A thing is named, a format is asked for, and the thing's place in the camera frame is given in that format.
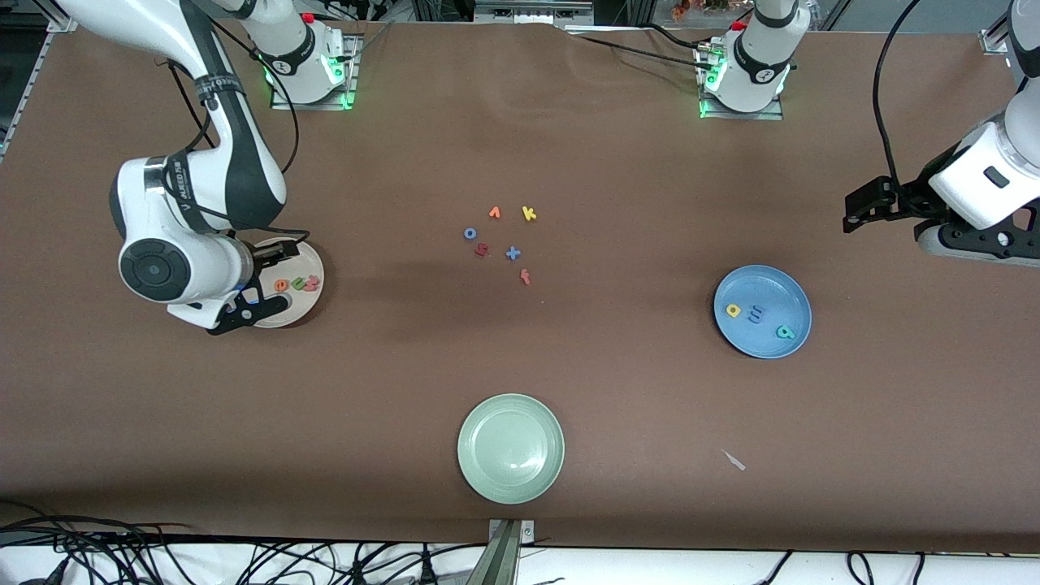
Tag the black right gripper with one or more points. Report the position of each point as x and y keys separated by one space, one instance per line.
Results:
x=264 y=253

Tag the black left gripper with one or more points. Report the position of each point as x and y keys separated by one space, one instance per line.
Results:
x=911 y=199

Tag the teal foam letter b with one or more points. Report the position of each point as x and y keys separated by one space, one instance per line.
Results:
x=785 y=332

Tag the blue foam letter m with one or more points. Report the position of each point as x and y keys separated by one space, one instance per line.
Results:
x=756 y=314

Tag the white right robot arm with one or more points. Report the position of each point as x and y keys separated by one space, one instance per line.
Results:
x=236 y=146

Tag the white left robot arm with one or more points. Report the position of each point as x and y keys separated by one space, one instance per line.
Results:
x=760 y=49

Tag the beige brown plate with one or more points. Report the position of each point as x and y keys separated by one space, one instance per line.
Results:
x=305 y=307

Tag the blue plate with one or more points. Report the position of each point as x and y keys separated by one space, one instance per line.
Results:
x=764 y=284

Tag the orange background object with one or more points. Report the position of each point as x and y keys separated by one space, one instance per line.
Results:
x=681 y=8

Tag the brown table cover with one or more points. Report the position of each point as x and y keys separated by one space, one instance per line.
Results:
x=520 y=146

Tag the small white paper scrap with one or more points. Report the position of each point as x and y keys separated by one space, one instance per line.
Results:
x=734 y=460

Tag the green plate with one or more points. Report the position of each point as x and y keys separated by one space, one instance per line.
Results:
x=510 y=448

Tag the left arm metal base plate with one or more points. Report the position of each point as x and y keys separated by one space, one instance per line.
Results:
x=776 y=114

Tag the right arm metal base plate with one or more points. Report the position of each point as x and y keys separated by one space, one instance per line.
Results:
x=345 y=89

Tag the aluminium profile rail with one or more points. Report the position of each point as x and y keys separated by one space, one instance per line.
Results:
x=995 y=41

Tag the grey metal frame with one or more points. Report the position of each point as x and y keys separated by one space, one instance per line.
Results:
x=532 y=10

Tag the metal table edge bracket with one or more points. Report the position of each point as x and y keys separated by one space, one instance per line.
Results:
x=508 y=552

